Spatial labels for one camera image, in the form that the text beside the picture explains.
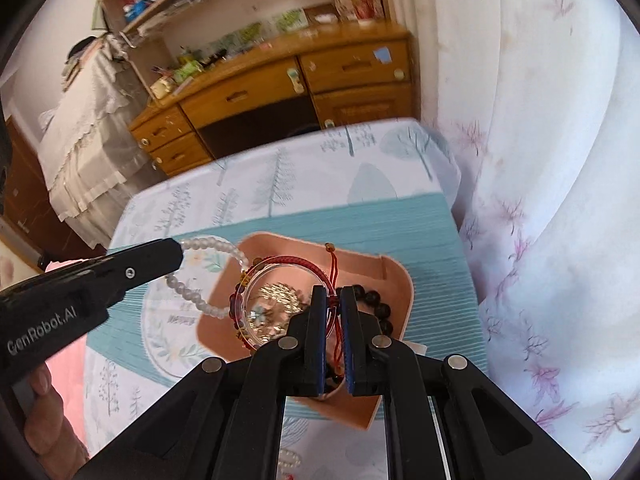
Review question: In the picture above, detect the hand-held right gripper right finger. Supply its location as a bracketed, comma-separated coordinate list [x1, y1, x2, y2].
[340, 287, 591, 480]

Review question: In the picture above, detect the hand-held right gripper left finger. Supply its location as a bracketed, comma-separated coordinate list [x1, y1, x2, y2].
[90, 285, 331, 480]

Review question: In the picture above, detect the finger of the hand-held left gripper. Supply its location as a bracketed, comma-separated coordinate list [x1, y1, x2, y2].
[97, 239, 185, 308]

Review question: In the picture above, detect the black bead bracelet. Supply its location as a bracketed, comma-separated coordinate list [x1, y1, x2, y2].
[334, 284, 396, 342]

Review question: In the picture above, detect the pink box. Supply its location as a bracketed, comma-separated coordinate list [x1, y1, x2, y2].
[195, 231, 413, 431]

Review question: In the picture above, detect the gold leaf hair comb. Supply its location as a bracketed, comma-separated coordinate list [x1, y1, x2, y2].
[245, 282, 307, 342]

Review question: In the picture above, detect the white pearl bracelet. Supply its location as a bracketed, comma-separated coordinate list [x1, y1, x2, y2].
[165, 236, 251, 321]

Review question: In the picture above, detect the red string bracelet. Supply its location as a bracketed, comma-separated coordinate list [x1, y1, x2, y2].
[230, 242, 351, 376]

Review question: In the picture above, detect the person's left hand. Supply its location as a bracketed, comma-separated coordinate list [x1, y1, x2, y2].
[22, 360, 92, 480]

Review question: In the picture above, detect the pink blanket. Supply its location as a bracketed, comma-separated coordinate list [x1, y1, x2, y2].
[44, 345, 92, 461]

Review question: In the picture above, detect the tree print tablecloth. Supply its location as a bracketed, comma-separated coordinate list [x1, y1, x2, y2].
[82, 117, 488, 480]

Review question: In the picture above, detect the white lace cover cloth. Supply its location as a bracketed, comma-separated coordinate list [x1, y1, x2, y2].
[37, 45, 156, 251]

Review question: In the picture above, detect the wooden desk with drawers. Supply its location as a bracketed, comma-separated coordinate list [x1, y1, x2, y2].
[129, 22, 416, 176]

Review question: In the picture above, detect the white floral curtain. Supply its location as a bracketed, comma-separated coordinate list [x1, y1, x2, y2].
[380, 0, 640, 461]

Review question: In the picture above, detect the strip of green flower stickers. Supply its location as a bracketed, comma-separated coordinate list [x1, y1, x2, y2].
[210, 9, 309, 54]

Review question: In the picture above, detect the red and white paper cup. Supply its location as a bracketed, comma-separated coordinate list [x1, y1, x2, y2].
[347, 0, 382, 22]

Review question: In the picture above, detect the small pearl necklace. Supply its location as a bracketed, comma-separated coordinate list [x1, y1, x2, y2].
[280, 447, 307, 472]

